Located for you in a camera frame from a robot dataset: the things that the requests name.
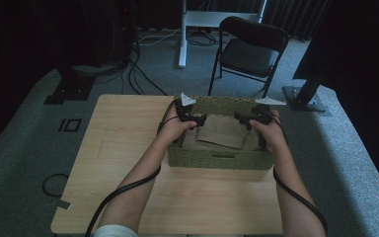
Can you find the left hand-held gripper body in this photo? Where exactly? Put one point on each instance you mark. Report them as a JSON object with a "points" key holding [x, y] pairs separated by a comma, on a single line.
{"points": [[185, 110]]}

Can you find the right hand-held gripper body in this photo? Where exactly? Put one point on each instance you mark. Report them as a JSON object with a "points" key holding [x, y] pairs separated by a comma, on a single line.
{"points": [[263, 113]]}

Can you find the khaki pants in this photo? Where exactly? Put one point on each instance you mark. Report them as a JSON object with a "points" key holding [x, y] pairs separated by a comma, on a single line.
{"points": [[222, 133]]}

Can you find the green woven basket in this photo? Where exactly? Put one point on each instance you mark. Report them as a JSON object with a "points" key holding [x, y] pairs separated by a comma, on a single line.
{"points": [[220, 161]]}

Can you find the person's right hand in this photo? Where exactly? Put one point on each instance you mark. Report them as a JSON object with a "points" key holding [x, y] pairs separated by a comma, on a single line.
{"points": [[271, 135]]}

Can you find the person's left hand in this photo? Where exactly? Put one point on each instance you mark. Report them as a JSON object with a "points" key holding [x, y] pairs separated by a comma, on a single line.
{"points": [[172, 130]]}

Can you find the black stand with bolted base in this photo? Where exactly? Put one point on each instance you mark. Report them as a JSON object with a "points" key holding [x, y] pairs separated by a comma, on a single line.
{"points": [[304, 100]]}

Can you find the black folding chair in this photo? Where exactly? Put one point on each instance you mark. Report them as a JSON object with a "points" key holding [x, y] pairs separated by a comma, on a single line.
{"points": [[248, 54]]}

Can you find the dark curtain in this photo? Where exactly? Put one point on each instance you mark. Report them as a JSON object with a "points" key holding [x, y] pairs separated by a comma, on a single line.
{"points": [[292, 16]]}

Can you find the dark equipment cabinet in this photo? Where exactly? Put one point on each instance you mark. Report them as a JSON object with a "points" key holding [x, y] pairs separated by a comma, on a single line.
{"points": [[112, 33]]}

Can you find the black stand with square base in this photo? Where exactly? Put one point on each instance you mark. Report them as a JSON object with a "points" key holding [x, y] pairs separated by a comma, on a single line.
{"points": [[69, 89]]}

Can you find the white sleeve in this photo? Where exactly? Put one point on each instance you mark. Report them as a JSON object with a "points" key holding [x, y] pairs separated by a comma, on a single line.
{"points": [[115, 231]]}

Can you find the grey tape piece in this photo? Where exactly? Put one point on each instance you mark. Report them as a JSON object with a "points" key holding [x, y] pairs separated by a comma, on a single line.
{"points": [[64, 204]]}

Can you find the white desk frame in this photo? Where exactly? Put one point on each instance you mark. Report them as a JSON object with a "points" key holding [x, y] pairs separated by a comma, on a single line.
{"points": [[182, 39]]}

